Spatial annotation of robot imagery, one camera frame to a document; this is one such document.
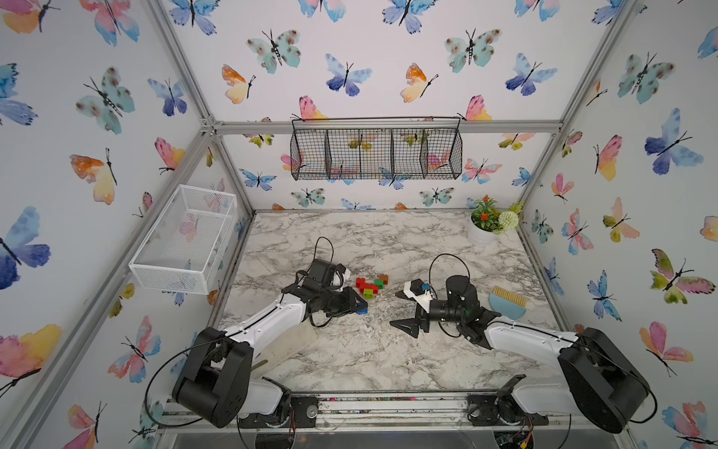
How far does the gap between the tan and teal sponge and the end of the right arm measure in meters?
0.31

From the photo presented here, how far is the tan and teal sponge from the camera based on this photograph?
3.05 ft

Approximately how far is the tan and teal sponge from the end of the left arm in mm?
482

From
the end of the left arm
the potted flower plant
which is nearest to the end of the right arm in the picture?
the end of the left arm

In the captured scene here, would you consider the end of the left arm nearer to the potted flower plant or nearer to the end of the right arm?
the end of the right arm

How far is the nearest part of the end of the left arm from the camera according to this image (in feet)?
2.10

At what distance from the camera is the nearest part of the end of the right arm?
25.4 inches
